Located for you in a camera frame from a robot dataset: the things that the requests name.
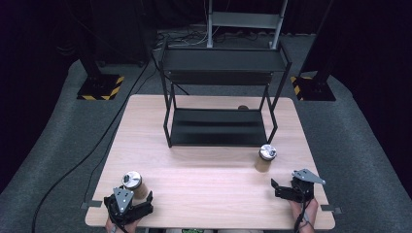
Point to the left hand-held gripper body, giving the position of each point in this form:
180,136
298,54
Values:
122,200

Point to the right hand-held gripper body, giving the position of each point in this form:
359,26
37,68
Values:
303,186

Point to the brown can with silver lid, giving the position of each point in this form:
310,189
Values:
138,189
264,161

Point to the black metal shelf rack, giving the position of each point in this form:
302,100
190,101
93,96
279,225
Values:
220,127

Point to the person's left hand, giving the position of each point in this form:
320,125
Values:
129,227

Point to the person's right hand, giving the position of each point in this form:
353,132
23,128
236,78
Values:
296,213

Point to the small brown round object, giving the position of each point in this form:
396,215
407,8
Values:
243,107

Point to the black stand with striped base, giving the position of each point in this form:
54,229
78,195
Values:
312,88
100,86

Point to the grey metal stand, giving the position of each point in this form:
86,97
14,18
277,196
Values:
244,20

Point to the grey table bracket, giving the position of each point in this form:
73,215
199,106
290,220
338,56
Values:
91,204
331,208

